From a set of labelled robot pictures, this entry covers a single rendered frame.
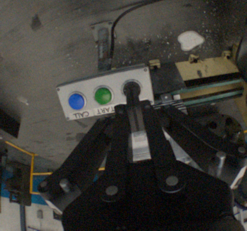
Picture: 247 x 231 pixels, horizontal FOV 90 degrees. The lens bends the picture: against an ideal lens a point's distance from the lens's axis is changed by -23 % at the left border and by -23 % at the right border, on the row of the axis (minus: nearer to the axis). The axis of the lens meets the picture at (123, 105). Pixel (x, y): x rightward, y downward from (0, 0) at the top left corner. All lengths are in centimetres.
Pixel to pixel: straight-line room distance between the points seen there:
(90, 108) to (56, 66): 34
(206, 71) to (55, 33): 53
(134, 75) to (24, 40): 40
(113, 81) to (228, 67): 51
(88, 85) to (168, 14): 34
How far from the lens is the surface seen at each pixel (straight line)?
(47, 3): 48
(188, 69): 61
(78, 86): 28
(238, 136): 83
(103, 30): 48
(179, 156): 45
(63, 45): 54
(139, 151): 47
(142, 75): 27
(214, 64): 66
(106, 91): 27
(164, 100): 47
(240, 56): 44
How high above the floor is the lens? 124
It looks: 35 degrees down
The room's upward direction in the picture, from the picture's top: 173 degrees clockwise
